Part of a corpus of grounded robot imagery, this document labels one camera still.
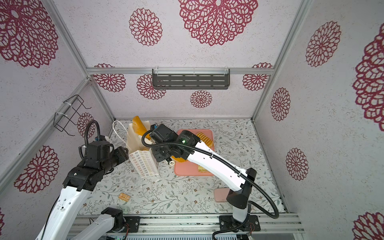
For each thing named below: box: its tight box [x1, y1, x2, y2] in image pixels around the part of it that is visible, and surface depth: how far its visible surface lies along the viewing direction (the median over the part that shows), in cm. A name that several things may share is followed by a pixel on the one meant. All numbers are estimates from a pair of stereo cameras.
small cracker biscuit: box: [118, 192, 131, 202], surface depth 83 cm
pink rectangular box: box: [214, 188, 230, 203], surface depth 84 cm
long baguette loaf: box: [132, 115, 151, 140], surface depth 75 cm
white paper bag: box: [112, 120, 159, 179], surface depth 79 cm
